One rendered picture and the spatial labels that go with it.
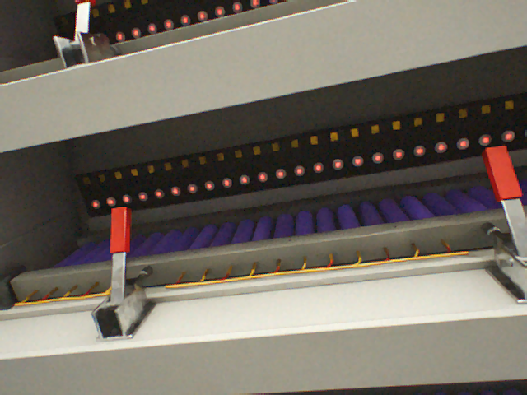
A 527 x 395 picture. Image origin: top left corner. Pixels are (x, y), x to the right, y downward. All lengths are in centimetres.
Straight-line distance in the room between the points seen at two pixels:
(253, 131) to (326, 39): 21
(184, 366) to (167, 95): 18
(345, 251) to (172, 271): 14
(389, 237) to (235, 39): 18
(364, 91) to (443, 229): 20
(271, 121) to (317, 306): 25
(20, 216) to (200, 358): 27
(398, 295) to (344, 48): 16
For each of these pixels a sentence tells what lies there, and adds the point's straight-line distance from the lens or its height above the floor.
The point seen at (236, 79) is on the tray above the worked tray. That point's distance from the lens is 25.
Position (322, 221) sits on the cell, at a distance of 33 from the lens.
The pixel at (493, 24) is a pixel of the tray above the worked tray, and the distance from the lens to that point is 26.
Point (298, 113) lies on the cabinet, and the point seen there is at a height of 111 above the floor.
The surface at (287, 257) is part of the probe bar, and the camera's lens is 29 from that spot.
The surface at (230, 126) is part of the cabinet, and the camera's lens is 44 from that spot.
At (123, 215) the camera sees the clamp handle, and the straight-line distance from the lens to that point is 29.
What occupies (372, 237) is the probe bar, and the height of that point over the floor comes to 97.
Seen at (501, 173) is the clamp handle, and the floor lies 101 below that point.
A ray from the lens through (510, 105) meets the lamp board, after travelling 42.
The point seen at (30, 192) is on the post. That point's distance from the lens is 47.
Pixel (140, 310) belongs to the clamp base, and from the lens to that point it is 29.
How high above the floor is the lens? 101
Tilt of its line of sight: 1 degrees up
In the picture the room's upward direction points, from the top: 8 degrees counter-clockwise
